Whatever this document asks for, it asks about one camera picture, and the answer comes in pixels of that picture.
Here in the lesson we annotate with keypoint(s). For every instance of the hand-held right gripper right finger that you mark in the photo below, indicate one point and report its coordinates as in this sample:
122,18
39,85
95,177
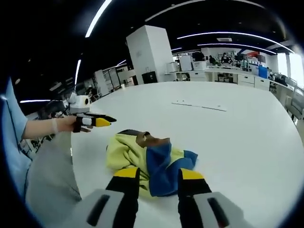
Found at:
192,190

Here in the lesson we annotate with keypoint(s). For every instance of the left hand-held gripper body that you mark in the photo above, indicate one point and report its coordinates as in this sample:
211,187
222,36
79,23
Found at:
79,104

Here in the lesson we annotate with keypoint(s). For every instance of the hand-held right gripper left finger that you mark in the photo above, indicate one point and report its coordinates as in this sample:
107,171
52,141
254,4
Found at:
123,190

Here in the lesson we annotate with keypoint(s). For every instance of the yellow blue brown garment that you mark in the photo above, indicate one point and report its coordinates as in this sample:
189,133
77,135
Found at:
133,154

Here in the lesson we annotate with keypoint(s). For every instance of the person's left hand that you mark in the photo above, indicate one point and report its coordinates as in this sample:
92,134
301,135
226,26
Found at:
65,123

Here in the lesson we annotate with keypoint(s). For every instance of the black box with label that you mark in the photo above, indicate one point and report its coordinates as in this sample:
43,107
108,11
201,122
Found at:
149,77

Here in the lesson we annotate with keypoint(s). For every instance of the person's grey trousers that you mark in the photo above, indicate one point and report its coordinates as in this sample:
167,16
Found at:
52,171

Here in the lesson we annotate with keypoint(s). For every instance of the person's arm blue sleeve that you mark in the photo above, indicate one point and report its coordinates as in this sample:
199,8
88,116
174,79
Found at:
14,133

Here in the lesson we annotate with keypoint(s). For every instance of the white square column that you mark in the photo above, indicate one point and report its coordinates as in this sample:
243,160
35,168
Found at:
149,54

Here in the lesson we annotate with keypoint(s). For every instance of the white lab counter cabinets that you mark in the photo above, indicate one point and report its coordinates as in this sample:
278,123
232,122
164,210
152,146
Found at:
228,77

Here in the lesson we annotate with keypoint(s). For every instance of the blue storage box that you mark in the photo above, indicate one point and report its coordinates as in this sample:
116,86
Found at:
263,71

